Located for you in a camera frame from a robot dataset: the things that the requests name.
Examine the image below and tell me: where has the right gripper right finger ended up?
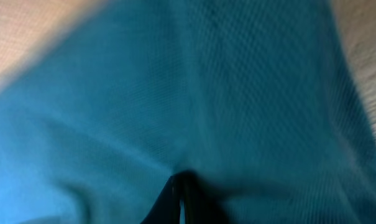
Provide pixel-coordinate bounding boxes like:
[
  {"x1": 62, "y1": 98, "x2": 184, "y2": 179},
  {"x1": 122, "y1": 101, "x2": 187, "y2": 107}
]
[{"x1": 182, "y1": 172, "x2": 229, "y2": 224}]

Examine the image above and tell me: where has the blue polo shirt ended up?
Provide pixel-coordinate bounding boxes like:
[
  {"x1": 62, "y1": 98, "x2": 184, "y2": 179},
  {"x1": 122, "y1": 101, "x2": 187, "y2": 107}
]
[{"x1": 0, "y1": 1, "x2": 376, "y2": 223}]

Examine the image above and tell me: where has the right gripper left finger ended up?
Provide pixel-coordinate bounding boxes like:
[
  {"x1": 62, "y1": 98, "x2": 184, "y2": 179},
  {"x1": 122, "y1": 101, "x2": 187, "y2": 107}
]
[{"x1": 141, "y1": 175, "x2": 181, "y2": 224}]

